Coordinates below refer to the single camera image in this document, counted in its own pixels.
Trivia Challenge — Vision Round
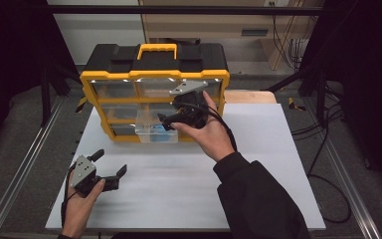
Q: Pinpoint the black curtain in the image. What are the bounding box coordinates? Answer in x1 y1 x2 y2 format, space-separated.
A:
0 0 78 160
306 0 382 193

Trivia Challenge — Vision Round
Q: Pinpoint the bundle of hanging cables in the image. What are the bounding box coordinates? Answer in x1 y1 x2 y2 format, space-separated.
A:
272 14 310 73

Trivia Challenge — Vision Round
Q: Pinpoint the right hand-held gripper cable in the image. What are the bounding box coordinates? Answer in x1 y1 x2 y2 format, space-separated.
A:
173 102 239 153

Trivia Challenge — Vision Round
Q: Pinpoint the person's left hand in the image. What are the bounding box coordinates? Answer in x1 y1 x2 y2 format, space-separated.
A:
61 172 106 230

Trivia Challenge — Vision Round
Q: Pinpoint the long black floor cable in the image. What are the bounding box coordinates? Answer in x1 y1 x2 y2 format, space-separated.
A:
306 109 352 224

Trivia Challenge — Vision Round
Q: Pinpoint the yellow black tape strip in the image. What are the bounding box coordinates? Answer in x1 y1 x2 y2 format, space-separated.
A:
287 97 306 113
75 96 88 114

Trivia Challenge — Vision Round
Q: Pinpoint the yellow black drawer organizer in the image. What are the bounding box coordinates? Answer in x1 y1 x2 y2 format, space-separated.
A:
79 43 231 143

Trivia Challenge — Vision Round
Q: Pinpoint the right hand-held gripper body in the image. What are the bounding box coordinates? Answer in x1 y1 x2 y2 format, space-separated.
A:
168 80 211 130

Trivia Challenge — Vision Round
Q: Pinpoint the person's right hand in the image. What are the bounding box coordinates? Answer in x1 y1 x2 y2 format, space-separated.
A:
170 90 237 163

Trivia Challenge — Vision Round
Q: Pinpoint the set of clear organizer drawers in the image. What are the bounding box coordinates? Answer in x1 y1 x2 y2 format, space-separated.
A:
91 78 223 136

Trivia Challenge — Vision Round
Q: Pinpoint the aluminium rail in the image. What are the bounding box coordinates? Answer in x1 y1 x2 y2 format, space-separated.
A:
302 98 382 239
0 96 66 239

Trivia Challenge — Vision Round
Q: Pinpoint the left hand-held gripper cable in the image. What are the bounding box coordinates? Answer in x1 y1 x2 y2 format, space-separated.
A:
61 163 78 228

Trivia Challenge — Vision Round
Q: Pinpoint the wooden board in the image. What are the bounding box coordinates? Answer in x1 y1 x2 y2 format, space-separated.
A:
224 91 278 105

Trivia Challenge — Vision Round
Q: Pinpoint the hand-held gripper cable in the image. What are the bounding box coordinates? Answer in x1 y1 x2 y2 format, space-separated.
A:
61 163 78 228
173 102 239 153

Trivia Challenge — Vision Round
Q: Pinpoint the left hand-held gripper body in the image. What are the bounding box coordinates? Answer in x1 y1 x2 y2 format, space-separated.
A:
70 154 120 197

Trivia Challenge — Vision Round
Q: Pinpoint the black metal stand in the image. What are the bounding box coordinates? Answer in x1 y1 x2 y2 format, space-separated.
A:
265 63 329 127
39 63 81 127

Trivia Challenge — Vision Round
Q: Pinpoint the black horizontal bar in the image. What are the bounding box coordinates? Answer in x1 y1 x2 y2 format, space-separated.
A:
46 4 324 16

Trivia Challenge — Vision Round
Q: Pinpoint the single clear plastic drawer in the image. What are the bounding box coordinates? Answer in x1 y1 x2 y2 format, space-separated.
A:
134 103 179 144

